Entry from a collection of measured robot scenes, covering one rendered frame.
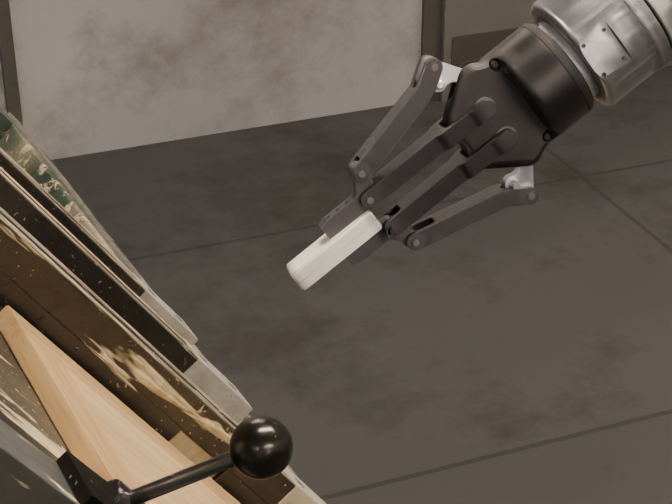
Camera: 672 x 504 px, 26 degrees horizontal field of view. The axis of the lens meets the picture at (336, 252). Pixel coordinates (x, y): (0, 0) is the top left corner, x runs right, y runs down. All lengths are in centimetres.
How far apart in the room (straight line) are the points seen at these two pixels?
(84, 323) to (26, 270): 9
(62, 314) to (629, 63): 65
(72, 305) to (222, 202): 309
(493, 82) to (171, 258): 323
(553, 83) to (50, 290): 60
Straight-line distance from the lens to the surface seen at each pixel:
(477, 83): 99
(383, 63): 507
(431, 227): 100
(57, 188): 259
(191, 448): 155
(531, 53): 98
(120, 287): 177
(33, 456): 88
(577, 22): 98
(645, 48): 99
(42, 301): 140
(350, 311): 391
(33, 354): 130
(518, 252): 423
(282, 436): 86
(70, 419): 121
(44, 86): 473
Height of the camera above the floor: 205
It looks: 29 degrees down
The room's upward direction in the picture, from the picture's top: straight up
